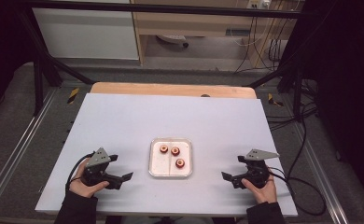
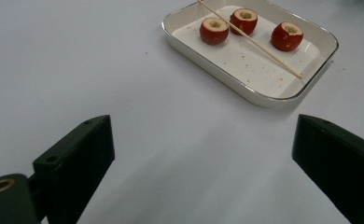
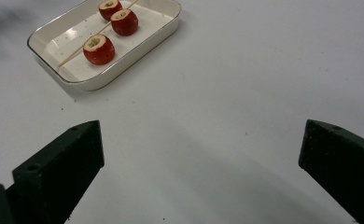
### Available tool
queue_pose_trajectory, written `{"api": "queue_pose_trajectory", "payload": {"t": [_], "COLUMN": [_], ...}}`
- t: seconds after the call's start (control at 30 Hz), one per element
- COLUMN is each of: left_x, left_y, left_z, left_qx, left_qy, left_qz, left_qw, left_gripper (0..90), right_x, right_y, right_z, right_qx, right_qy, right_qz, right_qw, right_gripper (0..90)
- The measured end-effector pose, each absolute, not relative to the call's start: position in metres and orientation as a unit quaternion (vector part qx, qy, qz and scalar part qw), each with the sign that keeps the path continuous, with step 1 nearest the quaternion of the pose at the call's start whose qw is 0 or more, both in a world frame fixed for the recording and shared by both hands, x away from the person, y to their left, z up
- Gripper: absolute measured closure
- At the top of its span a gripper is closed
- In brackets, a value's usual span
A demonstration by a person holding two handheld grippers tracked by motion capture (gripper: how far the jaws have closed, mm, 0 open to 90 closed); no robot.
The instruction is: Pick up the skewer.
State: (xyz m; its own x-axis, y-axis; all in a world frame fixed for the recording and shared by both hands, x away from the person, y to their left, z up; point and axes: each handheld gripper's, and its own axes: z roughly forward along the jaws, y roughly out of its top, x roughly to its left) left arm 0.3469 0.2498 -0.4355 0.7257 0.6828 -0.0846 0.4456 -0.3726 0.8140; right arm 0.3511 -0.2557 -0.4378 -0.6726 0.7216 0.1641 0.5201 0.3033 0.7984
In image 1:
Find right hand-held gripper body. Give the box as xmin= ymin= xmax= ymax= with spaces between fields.
xmin=244 ymin=148 xmax=280 ymax=189

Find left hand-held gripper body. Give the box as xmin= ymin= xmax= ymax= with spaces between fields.
xmin=81 ymin=147 xmax=112 ymax=187

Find clear square plastic tray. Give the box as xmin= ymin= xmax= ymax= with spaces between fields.
xmin=147 ymin=137 xmax=193 ymax=178

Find person's left hand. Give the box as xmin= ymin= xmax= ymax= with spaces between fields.
xmin=68 ymin=161 xmax=110 ymax=199

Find person's right hand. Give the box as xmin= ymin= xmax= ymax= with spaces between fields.
xmin=241 ymin=175 xmax=278 ymax=205

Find yellow black tape strip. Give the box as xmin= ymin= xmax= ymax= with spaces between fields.
xmin=66 ymin=87 xmax=80 ymax=105
xmin=267 ymin=92 xmax=284 ymax=107

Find wooden table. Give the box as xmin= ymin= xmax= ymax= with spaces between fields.
xmin=90 ymin=81 xmax=258 ymax=100

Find white cabinet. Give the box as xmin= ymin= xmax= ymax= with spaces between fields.
xmin=32 ymin=0 xmax=140 ymax=61

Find white chair base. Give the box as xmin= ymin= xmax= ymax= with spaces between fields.
xmin=156 ymin=34 xmax=190 ymax=49

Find light wooden desk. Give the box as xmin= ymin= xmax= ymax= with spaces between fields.
xmin=130 ymin=0 xmax=305 ymax=68

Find white power strip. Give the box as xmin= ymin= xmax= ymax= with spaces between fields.
xmin=246 ymin=0 xmax=272 ymax=9

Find left hand-held gripper black cable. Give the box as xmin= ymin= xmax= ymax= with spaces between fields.
xmin=64 ymin=151 xmax=96 ymax=194

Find hand-held gripper black cable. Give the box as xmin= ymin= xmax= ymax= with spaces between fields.
xmin=267 ymin=167 xmax=328 ymax=217
xmin=64 ymin=151 xmax=96 ymax=194

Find right hand-held gripper black cable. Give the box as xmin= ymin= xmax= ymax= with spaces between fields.
xmin=267 ymin=167 xmax=328 ymax=217

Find aluminium floor rail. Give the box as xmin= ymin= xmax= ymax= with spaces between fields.
xmin=295 ymin=122 xmax=350 ymax=224
xmin=0 ymin=89 xmax=59 ymax=206

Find bundle of black floor cables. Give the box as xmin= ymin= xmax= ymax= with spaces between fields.
xmin=265 ymin=78 xmax=320 ymax=132

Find hanging black cables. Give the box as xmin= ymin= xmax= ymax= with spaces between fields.
xmin=233 ymin=15 xmax=292 ymax=75

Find black metal frame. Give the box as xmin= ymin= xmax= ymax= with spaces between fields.
xmin=15 ymin=0 xmax=309 ymax=118

